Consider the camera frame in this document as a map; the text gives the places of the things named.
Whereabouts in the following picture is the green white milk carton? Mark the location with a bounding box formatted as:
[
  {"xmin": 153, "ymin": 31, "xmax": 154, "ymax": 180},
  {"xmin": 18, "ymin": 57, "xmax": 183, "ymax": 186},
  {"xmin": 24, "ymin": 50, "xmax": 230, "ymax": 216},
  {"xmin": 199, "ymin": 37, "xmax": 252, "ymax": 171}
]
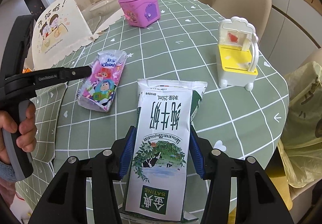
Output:
[{"xmin": 123, "ymin": 79, "xmax": 207, "ymax": 222}]

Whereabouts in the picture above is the yellow-green trash bag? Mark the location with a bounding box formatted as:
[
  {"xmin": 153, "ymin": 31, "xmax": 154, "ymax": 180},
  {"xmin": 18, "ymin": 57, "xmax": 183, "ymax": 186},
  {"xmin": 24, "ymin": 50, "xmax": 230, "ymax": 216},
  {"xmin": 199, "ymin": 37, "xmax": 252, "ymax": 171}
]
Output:
[{"xmin": 278, "ymin": 61, "xmax": 321, "ymax": 188}]

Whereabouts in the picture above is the left hand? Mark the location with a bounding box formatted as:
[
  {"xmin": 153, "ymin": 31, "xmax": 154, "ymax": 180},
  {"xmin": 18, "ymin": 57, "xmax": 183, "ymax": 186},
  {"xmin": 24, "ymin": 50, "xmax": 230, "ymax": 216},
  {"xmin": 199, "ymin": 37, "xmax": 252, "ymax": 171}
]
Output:
[{"xmin": 1, "ymin": 102, "xmax": 37, "ymax": 153}]

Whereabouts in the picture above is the orange tissue box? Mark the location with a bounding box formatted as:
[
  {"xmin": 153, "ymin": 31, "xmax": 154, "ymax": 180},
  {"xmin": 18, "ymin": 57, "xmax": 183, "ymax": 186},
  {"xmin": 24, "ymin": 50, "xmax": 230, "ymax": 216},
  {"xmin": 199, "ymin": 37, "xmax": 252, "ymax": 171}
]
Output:
[{"xmin": 23, "ymin": 68, "xmax": 32, "ymax": 73}]

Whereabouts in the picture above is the cartoon tissue pack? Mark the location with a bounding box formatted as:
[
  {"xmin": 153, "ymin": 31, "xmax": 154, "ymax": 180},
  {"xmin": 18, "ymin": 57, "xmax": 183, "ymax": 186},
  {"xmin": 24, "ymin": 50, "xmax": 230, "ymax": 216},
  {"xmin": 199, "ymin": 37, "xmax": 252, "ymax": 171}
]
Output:
[{"xmin": 77, "ymin": 50, "xmax": 127, "ymax": 112}]

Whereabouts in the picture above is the pink toy bin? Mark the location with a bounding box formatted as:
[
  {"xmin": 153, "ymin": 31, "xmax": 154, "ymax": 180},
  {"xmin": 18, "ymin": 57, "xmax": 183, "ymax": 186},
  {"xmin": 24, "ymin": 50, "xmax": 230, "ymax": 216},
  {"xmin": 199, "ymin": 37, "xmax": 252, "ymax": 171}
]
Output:
[{"xmin": 118, "ymin": 0, "xmax": 160, "ymax": 28}]

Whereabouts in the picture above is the white yellow toy chair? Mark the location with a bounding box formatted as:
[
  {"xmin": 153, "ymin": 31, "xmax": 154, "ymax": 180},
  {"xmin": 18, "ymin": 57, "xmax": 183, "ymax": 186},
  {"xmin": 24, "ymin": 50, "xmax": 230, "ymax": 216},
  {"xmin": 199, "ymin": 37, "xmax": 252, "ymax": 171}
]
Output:
[{"xmin": 215, "ymin": 16, "xmax": 259, "ymax": 91}]

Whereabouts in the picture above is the green grid tablecloth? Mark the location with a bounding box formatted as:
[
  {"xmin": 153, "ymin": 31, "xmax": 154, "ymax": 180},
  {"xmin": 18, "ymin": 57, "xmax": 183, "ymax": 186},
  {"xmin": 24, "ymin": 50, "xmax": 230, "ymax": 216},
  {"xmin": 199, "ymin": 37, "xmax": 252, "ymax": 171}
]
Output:
[{"xmin": 16, "ymin": 0, "xmax": 289, "ymax": 208}]

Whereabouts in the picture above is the beige chair near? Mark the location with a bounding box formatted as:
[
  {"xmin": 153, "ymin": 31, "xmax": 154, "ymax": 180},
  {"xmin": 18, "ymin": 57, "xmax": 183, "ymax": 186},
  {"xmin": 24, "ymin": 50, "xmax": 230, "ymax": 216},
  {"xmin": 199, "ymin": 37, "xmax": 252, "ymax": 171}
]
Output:
[{"xmin": 212, "ymin": 0, "xmax": 272, "ymax": 39}]

